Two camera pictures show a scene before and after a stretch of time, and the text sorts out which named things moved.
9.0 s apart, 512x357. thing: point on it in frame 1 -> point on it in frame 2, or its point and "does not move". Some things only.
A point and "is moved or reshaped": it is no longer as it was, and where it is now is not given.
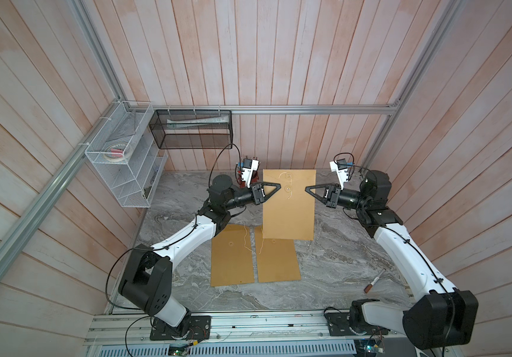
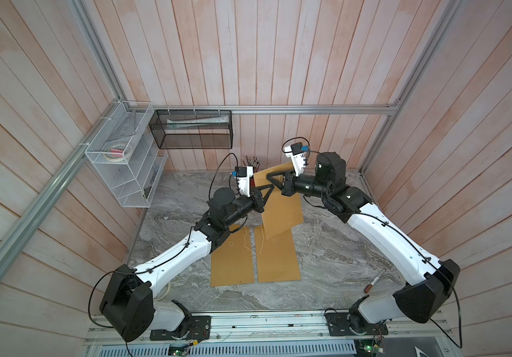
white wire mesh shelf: (125, 151) does not move
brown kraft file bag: (289, 213) is moved or reshaped
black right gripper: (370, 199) -> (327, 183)
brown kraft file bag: (276, 258) does not move
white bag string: (244, 239) does not move
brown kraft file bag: (231, 256) does not move
